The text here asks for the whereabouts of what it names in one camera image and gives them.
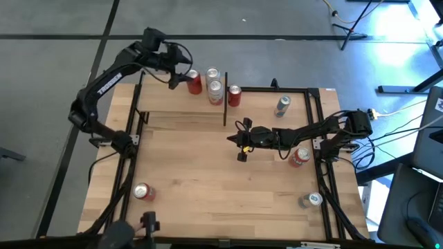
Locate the orange beverage can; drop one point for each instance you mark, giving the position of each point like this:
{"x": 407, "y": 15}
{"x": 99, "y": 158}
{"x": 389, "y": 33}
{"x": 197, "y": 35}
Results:
{"x": 299, "y": 157}

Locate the black frame knob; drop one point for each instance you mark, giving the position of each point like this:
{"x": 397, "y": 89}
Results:
{"x": 274, "y": 83}

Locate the black handheld device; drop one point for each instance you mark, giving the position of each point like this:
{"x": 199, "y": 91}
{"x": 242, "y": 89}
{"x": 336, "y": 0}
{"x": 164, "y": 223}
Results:
{"x": 149, "y": 221}

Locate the silver and blue beverage can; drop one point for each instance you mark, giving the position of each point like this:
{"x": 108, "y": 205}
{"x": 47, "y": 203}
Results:
{"x": 310, "y": 199}

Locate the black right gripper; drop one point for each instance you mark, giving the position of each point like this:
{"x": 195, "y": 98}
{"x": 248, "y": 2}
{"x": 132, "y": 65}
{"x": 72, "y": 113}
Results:
{"x": 259, "y": 136}

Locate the dark furniture foot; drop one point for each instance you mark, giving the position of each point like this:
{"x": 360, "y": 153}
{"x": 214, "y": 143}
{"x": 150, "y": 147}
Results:
{"x": 12, "y": 154}

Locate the black desk foot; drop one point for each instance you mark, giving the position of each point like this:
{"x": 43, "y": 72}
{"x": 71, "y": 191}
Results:
{"x": 398, "y": 90}

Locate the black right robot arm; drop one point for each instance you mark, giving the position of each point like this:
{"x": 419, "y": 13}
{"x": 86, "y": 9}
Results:
{"x": 322, "y": 129}

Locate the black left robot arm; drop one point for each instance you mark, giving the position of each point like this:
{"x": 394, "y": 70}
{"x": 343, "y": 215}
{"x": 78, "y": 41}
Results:
{"x": 109, "y": 83}

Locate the grey laptop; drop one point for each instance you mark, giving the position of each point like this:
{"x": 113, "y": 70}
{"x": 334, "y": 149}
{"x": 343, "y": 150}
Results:
{"x": 427, "y": 148}

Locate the black computer mouse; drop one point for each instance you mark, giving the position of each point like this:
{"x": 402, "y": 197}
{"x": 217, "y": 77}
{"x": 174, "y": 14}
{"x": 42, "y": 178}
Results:
{"x": 420, "y": 230}

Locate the silver metal bracket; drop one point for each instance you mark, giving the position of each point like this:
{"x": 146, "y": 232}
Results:
{"x": 320, "y": 245}

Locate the white and red beverage can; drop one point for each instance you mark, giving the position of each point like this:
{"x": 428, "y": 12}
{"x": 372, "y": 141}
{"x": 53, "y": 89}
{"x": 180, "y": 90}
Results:
{"x": 215, "y": 92}

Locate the black upright divider post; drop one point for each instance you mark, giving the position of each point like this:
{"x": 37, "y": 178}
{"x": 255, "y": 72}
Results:
{"x": 225, "y": 114}

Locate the black slanted table leg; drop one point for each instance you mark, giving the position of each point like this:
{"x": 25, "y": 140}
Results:
{"x": 380, "y": 169}

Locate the grey side desk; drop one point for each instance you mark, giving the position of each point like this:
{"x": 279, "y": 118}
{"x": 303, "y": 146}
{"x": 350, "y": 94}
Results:
{"x": 398, "y": 207}

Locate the black aluminium table frame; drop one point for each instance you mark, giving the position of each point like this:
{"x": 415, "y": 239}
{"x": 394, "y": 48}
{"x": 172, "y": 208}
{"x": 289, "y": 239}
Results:
{"x": 263, "y": 89}

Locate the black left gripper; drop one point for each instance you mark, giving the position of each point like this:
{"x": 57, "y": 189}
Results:
{"x": 169, "y": 58}

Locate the teal slim beverage can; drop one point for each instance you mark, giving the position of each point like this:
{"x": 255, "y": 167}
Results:
{"x": 282, "y": 106}

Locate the black tripod stand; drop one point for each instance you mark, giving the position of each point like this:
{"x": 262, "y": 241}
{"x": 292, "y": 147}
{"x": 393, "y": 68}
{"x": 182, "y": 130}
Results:
{"x": 350, "y": 31}

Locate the person's hand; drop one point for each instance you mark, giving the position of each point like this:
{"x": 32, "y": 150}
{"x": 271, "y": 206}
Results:
{"x": 138, "y": 227}

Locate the black horizontal beam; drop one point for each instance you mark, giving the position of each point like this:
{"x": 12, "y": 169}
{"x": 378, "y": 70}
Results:
{"x": 52, "y": 242}

